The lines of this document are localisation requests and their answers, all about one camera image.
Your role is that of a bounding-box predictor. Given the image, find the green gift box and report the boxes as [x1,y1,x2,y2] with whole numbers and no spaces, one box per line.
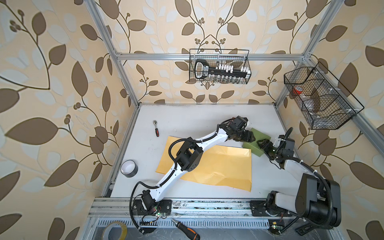
[242,128,271,157]

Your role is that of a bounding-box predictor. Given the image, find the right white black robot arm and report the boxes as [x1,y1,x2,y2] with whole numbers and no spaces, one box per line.
[250,128,342,236]

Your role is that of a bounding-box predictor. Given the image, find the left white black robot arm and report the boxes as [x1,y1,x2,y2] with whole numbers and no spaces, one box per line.
[129,116,256,235]

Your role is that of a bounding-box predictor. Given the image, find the red cap plastic bottle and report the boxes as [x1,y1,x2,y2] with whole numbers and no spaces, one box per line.
[293,86,318,115]

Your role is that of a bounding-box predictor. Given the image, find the black socket set holder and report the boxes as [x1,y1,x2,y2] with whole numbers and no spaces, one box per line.
[192,60,252,80]

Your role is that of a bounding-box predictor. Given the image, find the orange black screwdriver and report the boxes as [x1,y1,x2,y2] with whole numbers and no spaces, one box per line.
[172,219,201,240]

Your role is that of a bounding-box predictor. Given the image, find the yellowish packing tape roll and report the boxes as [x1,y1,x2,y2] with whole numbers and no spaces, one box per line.
[101,221,128,240]

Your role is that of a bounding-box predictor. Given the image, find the right black wire basket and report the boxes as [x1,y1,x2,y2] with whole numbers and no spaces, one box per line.
[284,62,364,130]

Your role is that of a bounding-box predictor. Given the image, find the black wire basket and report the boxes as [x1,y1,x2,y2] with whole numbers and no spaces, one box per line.
[189,48,252,85]
[284,62,364,130]

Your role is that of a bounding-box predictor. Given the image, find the back black wire basket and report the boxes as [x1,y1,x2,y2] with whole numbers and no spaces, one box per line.
[189,48,252,85]

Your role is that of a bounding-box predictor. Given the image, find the red handled ratchet wrench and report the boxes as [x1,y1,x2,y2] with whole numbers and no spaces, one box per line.
[153,120,160,137]

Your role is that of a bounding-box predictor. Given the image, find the grey duct tape roll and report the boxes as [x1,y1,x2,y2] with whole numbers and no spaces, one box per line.
[120,160,139,178]

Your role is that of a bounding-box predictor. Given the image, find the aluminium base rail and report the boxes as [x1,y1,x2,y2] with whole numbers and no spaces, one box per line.
[87,197,334,219]

